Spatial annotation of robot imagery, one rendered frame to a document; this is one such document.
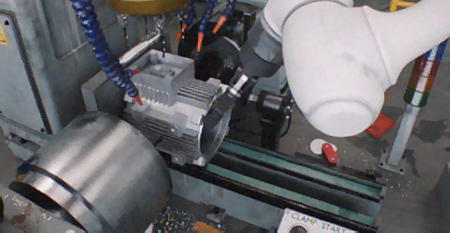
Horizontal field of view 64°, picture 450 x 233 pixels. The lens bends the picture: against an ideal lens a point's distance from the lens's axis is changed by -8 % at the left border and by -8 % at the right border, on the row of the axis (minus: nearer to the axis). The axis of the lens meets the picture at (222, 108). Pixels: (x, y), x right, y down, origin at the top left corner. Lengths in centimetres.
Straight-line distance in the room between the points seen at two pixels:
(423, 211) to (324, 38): 75
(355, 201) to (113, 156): 57
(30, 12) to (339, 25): 60
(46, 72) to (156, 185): 37
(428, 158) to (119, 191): 94
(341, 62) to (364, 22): 6
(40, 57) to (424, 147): 111
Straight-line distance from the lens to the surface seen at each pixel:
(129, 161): 67
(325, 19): 47
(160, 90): 85
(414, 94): 104
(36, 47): 86
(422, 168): 124
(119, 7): 76
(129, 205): 66
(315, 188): 96
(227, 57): 104
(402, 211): 110
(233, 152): 98
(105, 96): 87
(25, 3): 83
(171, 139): 86
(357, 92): 42
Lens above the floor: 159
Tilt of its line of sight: 37 degrees down
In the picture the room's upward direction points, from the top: straight up
